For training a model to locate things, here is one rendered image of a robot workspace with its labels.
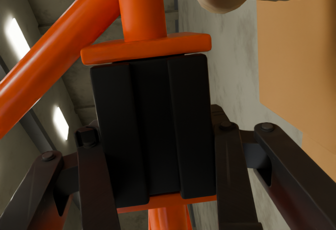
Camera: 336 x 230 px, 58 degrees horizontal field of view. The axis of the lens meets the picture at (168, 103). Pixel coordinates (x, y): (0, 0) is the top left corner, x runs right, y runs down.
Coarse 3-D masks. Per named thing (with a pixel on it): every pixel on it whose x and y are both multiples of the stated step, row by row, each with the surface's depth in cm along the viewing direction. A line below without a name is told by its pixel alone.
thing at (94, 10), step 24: (96, 0) 16; (72, 24) 16; (96, 24) 16; (48, 48) 16; (72, 48) 16; (24, 72) 16; (48, 72) 17; (0, 96) 17; (24, 96) 17; (0, 120) 17
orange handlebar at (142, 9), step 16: (128, 0) 14; (144, 0) 14; (160, 0) 14; (128, 16) 14; (144, 16) 14; (160, 16) 14; (128, 32) 14; (144, 32) 14; (160, 32) 15; (160, 208) 17; (176, 208) 17; (160, 224) 17; (176, 224) 17
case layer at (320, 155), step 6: (306, 138) 111; (306, 144) 112; (312, 144) 107; (318, 144) 103; (306, 150) 112; (312, 150) 108; (318, 150) 104; (324, 150) 100; (312, 156) 108; (318, 156) 104; (324, 156) 100; (330, 156) 97; (318, 162) 105; (324, 162) 101; (330, 162) 97; (324, 168) 101; (330, 168) 97; (330, 174) 98
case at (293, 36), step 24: (312, 0) 23; (264, 24) 33; (288, 24) 28; (312, 24) 23; (264, 48) 34; (288, 48) 28; (312, 48) 24; (264, 72) 35; (288, 72) 29; (312, 72) 24; (264, 96) 36; (288, 96) 29; (312, 96) 25; (288, 120) 30; (312, 120) 25
